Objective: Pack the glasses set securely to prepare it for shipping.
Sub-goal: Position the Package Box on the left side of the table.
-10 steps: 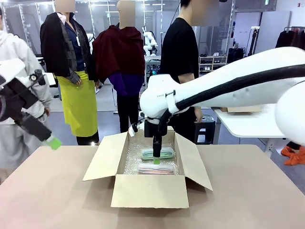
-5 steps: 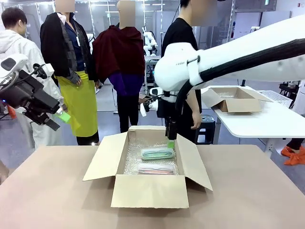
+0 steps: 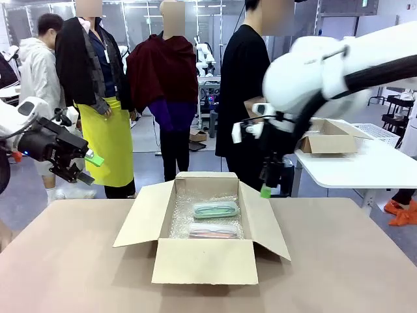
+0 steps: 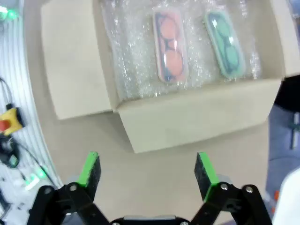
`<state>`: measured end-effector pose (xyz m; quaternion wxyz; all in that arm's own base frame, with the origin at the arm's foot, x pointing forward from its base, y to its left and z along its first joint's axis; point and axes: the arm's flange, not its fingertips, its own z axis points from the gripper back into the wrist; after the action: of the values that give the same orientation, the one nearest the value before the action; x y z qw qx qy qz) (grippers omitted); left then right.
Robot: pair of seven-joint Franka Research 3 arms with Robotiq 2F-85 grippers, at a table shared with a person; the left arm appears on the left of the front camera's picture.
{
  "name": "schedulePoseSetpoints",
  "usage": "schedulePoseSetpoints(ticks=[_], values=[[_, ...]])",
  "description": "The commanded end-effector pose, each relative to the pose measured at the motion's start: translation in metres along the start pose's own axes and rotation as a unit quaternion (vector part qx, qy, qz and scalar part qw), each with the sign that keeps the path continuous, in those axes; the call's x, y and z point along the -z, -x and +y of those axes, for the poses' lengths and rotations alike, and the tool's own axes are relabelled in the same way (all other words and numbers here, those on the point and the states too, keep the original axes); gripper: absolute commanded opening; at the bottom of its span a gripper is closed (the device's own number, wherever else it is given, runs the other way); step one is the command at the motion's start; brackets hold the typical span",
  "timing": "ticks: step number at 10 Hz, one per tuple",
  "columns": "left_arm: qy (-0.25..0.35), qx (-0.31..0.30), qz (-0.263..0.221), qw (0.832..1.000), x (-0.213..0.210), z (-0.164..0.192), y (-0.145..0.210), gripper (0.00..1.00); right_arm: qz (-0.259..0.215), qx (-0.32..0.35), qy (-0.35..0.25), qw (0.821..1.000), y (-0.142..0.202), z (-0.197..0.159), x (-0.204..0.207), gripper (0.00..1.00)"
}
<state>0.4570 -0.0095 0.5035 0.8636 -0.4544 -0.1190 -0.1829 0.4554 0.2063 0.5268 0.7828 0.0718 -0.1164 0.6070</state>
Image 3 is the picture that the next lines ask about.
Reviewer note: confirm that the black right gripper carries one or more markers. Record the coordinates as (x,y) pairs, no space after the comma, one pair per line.
(277,140)

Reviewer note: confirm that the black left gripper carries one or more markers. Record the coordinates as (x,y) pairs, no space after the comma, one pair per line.
(49,143)

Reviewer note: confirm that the mint green glasses case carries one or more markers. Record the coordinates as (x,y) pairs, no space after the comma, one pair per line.
(215,210)

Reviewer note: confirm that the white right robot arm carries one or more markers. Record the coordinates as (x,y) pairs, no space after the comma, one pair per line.
(303,75)

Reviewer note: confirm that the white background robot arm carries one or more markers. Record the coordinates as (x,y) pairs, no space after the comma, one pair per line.
(203,55)

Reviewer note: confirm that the open cardboard shipping box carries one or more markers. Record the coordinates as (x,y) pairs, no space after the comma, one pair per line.
(203,261)

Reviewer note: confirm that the mannequin with yellow skirt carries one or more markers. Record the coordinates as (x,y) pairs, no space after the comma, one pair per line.
(104,130)

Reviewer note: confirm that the small open cardboard box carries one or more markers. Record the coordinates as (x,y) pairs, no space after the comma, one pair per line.
(329,141)

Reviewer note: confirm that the white side table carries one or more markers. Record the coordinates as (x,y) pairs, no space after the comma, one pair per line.
(342,169)

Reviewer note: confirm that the grey plastic stool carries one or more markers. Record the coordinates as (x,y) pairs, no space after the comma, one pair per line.
(213,125)

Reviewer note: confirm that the cardboard box on floor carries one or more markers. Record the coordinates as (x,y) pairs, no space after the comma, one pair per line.
(198,135)

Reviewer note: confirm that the clear bubble wrap sheet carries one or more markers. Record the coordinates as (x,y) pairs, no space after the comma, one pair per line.
(182,212)

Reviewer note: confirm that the person in black t-shirt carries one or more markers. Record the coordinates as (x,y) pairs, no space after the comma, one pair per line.
(238,81)

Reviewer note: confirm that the person in white hoodie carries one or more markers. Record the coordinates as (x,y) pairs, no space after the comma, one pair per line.
(36,71)

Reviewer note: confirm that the white plastic mesh basket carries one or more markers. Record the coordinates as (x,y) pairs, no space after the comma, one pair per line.
(378,133)

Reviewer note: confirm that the mannequin with maroon hoodie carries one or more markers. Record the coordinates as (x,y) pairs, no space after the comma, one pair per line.
(163,75)

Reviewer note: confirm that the orange crumpled cloth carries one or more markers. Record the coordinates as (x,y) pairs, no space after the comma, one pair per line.
(402,213)

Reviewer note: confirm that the black utility cart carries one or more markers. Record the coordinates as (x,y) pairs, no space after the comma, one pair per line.
(395,120)

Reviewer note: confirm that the black corrugated right arm sleeve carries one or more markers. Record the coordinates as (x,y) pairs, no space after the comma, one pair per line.
(374,73)

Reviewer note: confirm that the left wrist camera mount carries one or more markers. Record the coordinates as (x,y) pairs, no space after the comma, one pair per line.
(73,117)

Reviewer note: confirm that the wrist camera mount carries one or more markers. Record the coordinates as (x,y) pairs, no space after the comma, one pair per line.
(73,117)
(237,133)

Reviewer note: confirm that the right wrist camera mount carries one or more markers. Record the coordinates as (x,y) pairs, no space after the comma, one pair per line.
(237,133)

